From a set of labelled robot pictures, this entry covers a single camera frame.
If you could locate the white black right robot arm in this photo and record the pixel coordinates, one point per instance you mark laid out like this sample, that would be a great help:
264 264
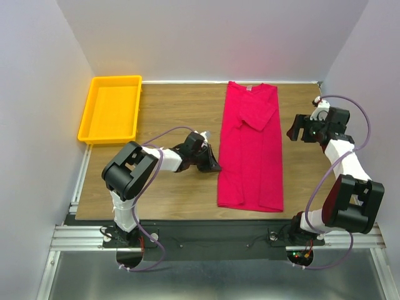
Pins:
354 200

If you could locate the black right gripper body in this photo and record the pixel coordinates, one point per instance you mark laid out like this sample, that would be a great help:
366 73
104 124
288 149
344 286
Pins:
312 129

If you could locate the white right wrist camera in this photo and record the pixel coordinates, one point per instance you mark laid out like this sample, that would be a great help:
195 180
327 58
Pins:
322 107

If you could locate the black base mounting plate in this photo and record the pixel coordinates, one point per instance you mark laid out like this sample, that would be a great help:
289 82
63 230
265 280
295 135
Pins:
207 240

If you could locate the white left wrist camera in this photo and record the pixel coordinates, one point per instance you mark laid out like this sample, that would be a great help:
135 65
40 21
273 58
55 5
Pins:
206 135

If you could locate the yellow plastic tray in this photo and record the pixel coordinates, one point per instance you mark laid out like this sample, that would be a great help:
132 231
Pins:
111 111

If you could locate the aluminium frame rail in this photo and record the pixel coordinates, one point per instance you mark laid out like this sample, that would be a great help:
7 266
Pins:
347 266

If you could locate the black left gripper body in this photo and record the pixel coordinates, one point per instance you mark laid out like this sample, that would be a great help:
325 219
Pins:
202 159

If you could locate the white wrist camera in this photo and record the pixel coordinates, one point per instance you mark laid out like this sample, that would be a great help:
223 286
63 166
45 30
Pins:
322 107
206 135

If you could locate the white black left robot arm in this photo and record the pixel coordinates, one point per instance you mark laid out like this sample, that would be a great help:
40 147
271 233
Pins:
134 168

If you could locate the pink t shirt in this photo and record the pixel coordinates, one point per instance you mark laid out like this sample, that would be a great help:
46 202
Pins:
251 150

